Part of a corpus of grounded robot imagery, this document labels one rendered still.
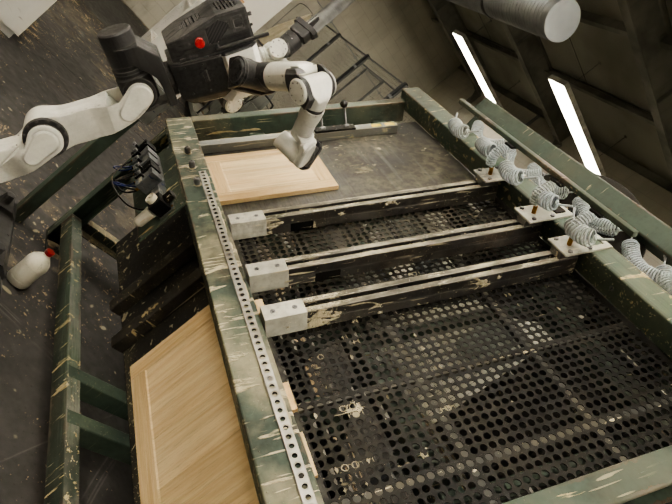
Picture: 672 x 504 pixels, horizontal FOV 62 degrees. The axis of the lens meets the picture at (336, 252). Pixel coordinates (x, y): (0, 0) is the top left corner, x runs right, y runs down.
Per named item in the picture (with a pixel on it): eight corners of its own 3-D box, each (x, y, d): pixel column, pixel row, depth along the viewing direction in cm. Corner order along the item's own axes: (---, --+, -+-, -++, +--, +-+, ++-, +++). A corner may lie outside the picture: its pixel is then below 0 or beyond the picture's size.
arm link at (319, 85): (320, 134, 180) (342, 90, 165) (295, 142, 174) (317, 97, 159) (301, 110, 183) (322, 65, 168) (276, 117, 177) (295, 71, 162)
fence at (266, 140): (199, 149, 249) (198, 140, 247) (393, 128, 277) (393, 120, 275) (201, 154, 246) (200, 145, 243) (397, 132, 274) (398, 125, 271)
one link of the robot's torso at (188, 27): (155, 40, 173) (264, 7, 178) (146, 11, 198) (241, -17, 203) (188, 125, 192) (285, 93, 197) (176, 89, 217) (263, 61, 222)
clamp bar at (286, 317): (258, 319, 165) (256, 255, 151) (583, 254, 200) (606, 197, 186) (267, 343, 158) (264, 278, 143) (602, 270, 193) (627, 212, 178)
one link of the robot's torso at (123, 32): (95, 40, 177) (149, 24, 179) (95, 29, 186) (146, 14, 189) (132, 119, 195) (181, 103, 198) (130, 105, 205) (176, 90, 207)
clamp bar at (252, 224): (227, 228, 201) (223, 169, 187) (506, 186, 236) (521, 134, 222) (233, 244, 194) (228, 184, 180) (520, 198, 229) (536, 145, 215)
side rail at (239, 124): (193, 137, 271) (190, 116, 265) (398, 116, 304) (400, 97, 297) (194, 142, 267) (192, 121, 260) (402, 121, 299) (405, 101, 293)
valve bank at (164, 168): (105, 157, 237) (147, 121, 234) (131, 178, 247) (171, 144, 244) (109, 221, 200) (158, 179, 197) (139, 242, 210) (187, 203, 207)
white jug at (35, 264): (6, 267, 230) (41, 237, 227) (28, 279, 236) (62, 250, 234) (4, 282, 223) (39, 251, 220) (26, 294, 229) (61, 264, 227)
